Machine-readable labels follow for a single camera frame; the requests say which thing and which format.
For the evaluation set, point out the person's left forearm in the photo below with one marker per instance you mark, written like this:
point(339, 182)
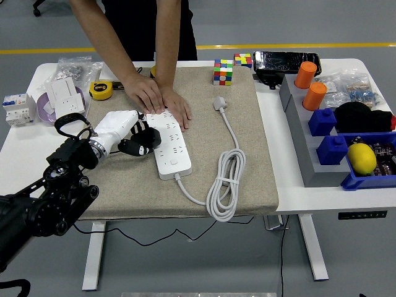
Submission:
point(167, 40)

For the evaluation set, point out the red object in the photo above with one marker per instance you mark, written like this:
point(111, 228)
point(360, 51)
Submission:
point(393, 122)

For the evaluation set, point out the grey-brown mat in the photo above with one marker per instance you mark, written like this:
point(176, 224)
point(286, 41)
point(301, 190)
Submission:
point(201, 139)

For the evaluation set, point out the clear bag of screws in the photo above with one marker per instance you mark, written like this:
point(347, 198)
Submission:
point(74, 69)

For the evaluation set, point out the clear bag of white parts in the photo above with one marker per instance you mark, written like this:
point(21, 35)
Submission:
point(329, 88)

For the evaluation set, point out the white wall switch plate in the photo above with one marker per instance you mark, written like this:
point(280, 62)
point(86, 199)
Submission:
point(106, 71)

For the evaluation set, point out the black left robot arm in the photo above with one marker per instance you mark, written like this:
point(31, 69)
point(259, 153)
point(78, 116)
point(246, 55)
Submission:
point(71, 154)

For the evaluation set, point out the white power strip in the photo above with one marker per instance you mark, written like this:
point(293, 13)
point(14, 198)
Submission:
point(173, 154)

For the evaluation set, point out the orange cylinder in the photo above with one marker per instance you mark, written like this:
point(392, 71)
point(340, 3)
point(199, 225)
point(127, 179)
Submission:
point(314, 96)
point(305, 74)

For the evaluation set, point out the large Rubik's cube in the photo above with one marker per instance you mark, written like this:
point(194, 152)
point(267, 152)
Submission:
point(222, 72)

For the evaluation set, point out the black cloth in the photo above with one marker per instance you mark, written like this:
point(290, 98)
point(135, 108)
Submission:
point(359, 119)

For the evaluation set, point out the person's right forearm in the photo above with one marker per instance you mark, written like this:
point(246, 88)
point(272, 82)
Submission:
point(103, 37)

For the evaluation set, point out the black office chair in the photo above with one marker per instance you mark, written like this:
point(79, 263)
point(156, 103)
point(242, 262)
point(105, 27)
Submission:
point(36, 12)

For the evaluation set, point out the dark cylindrical components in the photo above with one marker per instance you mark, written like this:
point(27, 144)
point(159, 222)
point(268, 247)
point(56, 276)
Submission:
point(383, 151)

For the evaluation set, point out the clear bag of resistors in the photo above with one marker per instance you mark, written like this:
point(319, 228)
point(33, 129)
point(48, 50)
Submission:
point(364, 91)

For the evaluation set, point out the white wall socket panel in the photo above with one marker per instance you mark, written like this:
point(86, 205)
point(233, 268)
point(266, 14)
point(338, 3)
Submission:
point(69, 105)

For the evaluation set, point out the black glossy flat device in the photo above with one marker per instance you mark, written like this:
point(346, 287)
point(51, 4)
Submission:
point(286, 62)

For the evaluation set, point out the person's left hand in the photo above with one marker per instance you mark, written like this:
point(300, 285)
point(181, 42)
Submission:
point(178, 106)

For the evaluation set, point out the yellow tape measure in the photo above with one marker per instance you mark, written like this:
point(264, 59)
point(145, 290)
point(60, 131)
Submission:
point(100, 90)
point(153, 71)

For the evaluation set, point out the small Rubik's cube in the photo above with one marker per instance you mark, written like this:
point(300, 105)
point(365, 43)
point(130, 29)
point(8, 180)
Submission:
point(243, 60)

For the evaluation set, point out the grey stepped block base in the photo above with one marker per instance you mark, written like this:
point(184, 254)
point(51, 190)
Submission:
point(309, 154)

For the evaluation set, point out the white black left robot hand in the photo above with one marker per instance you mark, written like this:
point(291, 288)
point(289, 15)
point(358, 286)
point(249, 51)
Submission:
point(114, 127)

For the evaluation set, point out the black plug adapter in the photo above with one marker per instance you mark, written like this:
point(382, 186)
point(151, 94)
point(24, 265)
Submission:
point(150, 137)

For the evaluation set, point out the white circuit breaker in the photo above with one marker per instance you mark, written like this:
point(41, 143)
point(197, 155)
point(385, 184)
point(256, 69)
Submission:
point(17, 108)

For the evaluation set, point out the grey metal box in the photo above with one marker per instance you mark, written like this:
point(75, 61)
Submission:
point(273, 223)

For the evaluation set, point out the person's right hand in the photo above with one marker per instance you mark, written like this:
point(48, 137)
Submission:
point(143, 91)

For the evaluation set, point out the purple plate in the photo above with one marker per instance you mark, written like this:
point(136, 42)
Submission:
point(44, 113)

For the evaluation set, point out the white table leg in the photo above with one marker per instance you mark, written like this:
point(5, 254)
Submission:
point(312, 247)
point(92, 256)

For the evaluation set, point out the black table control panel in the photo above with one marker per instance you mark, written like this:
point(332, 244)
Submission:
point(362, 215)

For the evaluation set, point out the blue block with stud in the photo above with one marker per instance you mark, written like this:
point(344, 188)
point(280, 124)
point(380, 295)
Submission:
point(322, 122)
point(333, 150)

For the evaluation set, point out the black device stand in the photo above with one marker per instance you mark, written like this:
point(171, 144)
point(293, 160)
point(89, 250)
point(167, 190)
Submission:
point(269, 79)

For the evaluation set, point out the yellow lemon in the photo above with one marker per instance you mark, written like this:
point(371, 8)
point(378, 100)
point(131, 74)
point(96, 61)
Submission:
point(361, 159)

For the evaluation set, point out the blue plastic bin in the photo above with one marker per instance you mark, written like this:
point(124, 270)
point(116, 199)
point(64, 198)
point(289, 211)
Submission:
point(365, 182)

